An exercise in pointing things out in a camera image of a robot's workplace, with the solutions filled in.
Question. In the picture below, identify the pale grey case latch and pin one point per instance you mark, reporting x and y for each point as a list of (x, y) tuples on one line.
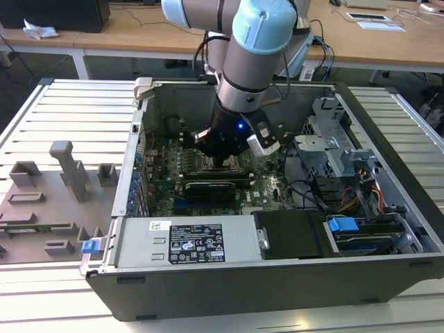
[(144, 86)]

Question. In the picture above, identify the small white box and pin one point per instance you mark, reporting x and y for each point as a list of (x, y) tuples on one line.
[(307, 74)]

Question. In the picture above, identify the black box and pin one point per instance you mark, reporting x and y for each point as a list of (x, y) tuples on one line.
[(52, 14)]

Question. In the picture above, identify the white framed black strip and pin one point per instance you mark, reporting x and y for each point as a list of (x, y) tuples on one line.
[(366, 16)]

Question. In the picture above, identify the metal drive cage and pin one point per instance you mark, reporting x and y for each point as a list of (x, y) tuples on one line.
[(312, 143)]

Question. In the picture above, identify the white paper sheet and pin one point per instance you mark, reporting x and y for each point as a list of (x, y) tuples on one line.
[(381, 26)]

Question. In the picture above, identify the beige keyboard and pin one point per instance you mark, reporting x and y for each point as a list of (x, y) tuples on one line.
[(364, 3)]

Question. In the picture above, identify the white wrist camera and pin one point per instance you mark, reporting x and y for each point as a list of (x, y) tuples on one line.
[(263, 144)]

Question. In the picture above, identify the black plastic shroud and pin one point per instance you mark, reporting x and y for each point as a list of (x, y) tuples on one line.
[(291, 233)]

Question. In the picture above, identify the black graphics card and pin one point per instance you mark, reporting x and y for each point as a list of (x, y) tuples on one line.
[(208, 191)]

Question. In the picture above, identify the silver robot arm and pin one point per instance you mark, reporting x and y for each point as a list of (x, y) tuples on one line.
[(256, 34)]

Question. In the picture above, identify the blue plastic latch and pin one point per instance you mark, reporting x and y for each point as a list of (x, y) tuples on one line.
[(88, 247)]

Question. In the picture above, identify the dark computer mouse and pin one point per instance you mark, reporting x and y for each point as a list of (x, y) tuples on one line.
[(334, 2)]

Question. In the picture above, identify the black open PC case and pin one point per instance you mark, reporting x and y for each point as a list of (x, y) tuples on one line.
[(243, 293)]

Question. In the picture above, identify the crumpled white paper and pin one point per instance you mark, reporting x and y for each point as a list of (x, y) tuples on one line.
[(38, 30)]

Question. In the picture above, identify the grey parts rack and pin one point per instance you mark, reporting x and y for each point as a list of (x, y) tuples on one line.
[(52, 215)]

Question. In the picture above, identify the green motherboard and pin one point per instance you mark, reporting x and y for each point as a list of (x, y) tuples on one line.
[(267, 189)]

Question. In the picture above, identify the blue disk carrier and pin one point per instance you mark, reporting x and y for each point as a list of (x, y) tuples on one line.
[(341, 226)]

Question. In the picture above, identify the wooden desk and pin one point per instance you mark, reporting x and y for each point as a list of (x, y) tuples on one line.
[(104, 40)]

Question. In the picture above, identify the green RAM stick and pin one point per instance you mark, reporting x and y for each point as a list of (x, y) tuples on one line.
[(38, 228)]

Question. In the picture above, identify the black hard disk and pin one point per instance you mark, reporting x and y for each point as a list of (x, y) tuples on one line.
[(360, 240)]

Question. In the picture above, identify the CPU socket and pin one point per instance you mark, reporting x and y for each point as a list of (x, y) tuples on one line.
[(204, 166)]

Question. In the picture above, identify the small grey wrist camera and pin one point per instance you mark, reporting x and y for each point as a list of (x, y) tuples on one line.
[(201, 136)]

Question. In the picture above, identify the silver power supply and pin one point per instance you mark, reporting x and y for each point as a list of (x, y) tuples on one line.
[(138, 241)]

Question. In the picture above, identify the black RAM slot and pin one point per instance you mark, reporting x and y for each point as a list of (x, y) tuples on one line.
[(201, 173)]

